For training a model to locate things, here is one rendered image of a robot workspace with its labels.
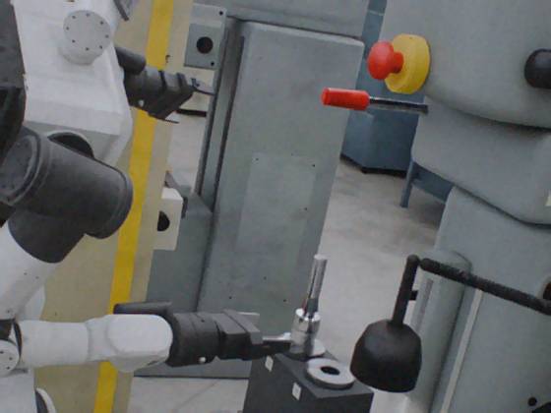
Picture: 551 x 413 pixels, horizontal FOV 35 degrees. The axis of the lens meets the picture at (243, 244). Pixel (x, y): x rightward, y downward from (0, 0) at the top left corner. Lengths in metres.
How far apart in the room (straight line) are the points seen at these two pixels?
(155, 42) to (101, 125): 1.44
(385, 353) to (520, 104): 0.28
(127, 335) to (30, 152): 0.38
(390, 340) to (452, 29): 0.31
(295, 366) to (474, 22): 0.84
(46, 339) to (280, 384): 0.45
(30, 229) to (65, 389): 1.86
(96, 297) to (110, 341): 1.50
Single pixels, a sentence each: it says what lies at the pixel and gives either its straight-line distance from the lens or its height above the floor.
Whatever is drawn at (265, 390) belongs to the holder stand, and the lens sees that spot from 1.61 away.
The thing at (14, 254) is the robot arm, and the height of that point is 1.42.
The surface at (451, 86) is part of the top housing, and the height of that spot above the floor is 1.75.
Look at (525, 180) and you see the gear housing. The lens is 0.93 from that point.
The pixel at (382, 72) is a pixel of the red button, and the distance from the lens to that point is 0.91.
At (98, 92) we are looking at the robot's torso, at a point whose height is 1.62.
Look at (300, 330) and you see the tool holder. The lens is 1.57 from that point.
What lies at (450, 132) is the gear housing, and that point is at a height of 1.69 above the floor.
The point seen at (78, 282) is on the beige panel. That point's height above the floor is 0.76.
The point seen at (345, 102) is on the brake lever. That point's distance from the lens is 1.02.
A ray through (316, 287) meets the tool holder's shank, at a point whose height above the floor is 1.30.
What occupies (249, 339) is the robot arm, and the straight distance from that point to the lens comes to 1.46.
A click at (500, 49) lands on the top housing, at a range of 0.86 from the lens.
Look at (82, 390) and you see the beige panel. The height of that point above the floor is 0.37.
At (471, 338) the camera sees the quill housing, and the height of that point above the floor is 1.47.
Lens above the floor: 1.84
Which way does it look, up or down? 19 degrees down
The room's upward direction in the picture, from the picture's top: 11 degrees clockwise
